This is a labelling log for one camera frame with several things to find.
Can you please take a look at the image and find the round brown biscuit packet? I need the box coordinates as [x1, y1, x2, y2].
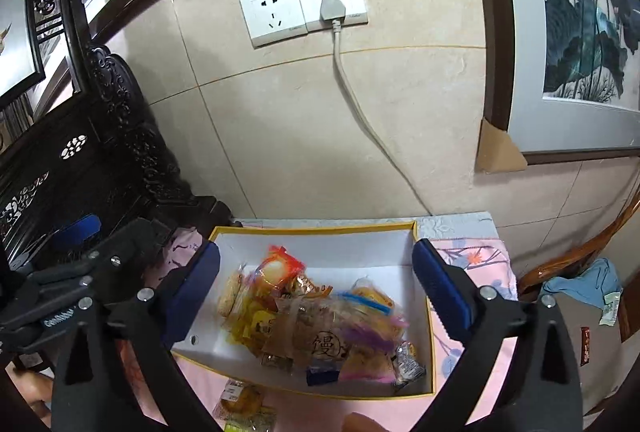
[217, 272, 248, 320]

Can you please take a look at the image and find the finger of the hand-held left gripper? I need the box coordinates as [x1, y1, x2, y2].
[10, 213, 104, 274]
[24, 218, 174, 299]

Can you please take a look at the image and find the clear bun packet black print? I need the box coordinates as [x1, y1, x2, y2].
[272, 297, 361, 373]

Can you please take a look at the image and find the pink printed blanket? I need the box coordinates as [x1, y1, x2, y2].
[115, 222, 518, 432]

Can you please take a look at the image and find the orange printed snack packet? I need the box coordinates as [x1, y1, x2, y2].
[255, 245, 306, 298]

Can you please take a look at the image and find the red and black packet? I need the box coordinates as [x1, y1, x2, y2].
[580, 326, 601, 367]

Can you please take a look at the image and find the small silver candy wrapper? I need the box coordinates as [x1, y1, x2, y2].
[392, 342, 426, 385]

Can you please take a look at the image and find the framed lotus painting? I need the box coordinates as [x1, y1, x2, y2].
[462, 0, 640, 165]

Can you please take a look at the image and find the yellow cardboard box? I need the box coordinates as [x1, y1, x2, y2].
[170, 219, 438, 400]

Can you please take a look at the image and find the black framed picture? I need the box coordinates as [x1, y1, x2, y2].
[0, 0, 46, 108]

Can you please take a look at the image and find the small white packet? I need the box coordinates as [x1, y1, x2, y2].
[599, 289, 622, 327]

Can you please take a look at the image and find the clear brown cake packet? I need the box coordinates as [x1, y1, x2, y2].
[215, 379, 278, 425]

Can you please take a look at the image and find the blue cloth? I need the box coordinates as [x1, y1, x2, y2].
[540, 257, 623, 310]

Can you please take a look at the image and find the cardboard corner protector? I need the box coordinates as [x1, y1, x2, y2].
[474, 118, 528, 173]

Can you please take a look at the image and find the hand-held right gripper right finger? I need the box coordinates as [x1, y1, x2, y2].
[411, 238, 583, 432]

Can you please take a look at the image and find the wooden chair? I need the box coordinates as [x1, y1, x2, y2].
[517, 182, 640, 418]

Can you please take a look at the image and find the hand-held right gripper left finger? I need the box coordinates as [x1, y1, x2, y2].
[52, 239, 223, 432]

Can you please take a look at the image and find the grey plug with cable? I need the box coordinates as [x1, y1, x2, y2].
[319, 0, 433, 217]

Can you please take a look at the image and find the blue snack packet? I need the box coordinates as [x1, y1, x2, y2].
[306, 367, 341, 387]

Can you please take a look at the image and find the yellow long sachet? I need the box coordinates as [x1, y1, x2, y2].
[225, 307, 281, 353]

